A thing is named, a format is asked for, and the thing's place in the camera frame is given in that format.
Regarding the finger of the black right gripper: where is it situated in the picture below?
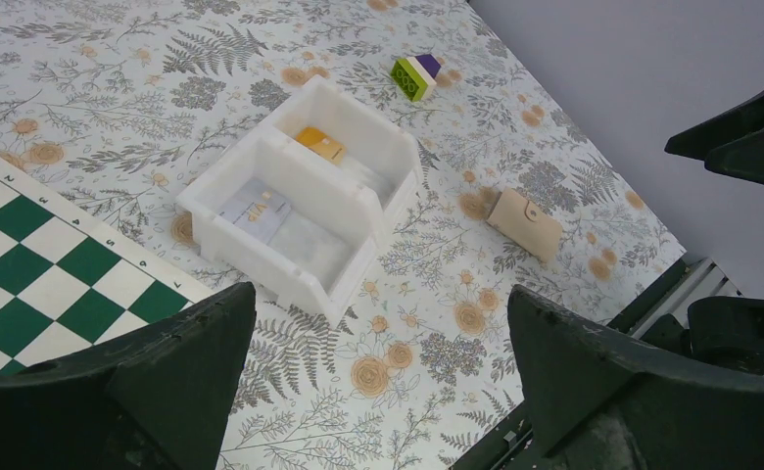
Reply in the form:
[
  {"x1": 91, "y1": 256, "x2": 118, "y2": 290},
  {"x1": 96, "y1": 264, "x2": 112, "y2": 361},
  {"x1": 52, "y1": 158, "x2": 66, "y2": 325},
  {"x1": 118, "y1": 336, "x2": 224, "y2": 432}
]
[{"x1": 664, "y1": 90, "x2": 764, "y2": 186}]

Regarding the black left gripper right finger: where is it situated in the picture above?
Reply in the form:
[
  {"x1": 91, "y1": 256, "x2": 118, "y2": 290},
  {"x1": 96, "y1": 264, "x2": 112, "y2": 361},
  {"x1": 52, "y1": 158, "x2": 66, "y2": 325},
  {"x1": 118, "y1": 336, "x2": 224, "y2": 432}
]
[{"x1": 507, "y1": 285, "x2": 764, "y2": 469}]

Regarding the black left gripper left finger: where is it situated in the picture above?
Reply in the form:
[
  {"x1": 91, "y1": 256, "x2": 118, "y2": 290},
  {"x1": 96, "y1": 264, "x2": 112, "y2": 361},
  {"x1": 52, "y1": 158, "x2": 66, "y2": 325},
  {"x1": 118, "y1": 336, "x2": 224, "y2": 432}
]
[{"x1": 0, "y1": 282, "x2": 257, "y2": 469}]

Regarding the beige leather card holder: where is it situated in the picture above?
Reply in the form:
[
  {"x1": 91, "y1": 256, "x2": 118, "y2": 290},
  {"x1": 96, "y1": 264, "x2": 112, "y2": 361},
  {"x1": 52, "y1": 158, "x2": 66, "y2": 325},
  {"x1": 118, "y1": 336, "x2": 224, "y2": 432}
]
[{"x1": 487, "y1": 189, "x2": 563, "y2": 263}]

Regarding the white VIP card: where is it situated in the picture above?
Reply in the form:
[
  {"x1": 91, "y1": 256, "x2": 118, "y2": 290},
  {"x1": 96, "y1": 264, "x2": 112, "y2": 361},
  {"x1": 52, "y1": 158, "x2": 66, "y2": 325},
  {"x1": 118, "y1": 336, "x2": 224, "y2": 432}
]
[{"x1": 218, "y1": 178, "x2": 292, "y2": 244}]

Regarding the orange gold card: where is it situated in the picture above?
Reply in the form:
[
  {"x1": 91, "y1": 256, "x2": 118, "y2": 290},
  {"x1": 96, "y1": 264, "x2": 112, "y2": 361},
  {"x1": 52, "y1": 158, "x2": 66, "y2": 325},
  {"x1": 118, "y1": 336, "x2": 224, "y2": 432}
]
[{"x1": 295, "y1": 126, "x2": 346, "y2": 165}]

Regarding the green and white chessboard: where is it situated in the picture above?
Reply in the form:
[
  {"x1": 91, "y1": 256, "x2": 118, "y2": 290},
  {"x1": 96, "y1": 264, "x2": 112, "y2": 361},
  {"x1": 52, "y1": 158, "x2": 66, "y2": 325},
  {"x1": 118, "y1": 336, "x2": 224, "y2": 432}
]
[{"x1": 0, "y1": 157, "x2": 211, "y2": 375}]

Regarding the white two-compartment plastic bin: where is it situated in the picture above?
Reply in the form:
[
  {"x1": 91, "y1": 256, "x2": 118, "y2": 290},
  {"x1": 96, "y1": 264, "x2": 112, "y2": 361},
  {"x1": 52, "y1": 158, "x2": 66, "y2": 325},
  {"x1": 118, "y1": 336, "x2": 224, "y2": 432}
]
[{"x1": 176, "y1": 76, "x2": 423, "y2": 324}]

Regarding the green white purple toy block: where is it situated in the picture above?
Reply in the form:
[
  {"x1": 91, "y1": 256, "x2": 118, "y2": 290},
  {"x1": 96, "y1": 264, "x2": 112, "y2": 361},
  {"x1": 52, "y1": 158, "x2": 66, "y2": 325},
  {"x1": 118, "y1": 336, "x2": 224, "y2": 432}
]
[{"x1": 390, "y1": 54, "x2": 441, "y2": 102}]

